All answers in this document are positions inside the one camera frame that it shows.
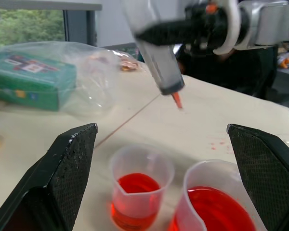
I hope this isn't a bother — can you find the green cardboard box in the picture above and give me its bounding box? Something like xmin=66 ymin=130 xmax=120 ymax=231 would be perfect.
xmin=0 ymin=51 xmax=78 ymax=112

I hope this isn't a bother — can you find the clear plastic bag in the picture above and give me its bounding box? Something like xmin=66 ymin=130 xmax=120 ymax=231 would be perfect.
xmin=0 ymin=41 xmax=139 ymax=118

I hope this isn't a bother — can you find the orange snack wrapper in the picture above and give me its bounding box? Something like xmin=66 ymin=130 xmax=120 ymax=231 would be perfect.
xmin=118 ymin=56 xmax=139 ymax=72

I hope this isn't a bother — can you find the orange and white packet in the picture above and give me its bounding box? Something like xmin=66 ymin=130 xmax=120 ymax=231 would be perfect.
xmin=277 ymin=53 xmax=289 ymax=69

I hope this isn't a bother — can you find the dark window frame post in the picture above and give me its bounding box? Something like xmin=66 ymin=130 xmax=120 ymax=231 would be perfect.
xmin=62 ymin=9 xmax=98 ymax=48

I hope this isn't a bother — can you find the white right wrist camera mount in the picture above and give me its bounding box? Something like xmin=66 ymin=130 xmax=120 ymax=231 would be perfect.
xmin=212 ymin=0 xmax=242 ymax=55

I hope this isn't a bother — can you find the small plastic cup red liquid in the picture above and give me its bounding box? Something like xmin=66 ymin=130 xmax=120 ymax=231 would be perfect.
xmin=109 ymin=144 xmax=175 ymax=231

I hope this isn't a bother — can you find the large plastic cup red liquid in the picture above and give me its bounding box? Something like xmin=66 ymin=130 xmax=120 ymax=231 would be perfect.
xmin=167 ymin=159 xmax=268 ymax=231

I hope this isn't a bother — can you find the clear plastic syringe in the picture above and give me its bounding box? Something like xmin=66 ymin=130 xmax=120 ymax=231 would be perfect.
xmin=122 ymin=0 xmax=185 ymax=111

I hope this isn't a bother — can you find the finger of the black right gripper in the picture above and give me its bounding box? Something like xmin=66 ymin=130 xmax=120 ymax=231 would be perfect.
xmin=134 ymin=19 xmax=187 ymax=47

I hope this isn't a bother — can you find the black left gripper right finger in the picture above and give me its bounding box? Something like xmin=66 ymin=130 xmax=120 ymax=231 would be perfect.
xmin=226 ymin=123 xmax=289 ymax=231

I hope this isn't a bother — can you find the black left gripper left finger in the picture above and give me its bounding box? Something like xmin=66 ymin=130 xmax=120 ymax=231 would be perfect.
xmin=0 ymin=123 xmax=98 ymax=231

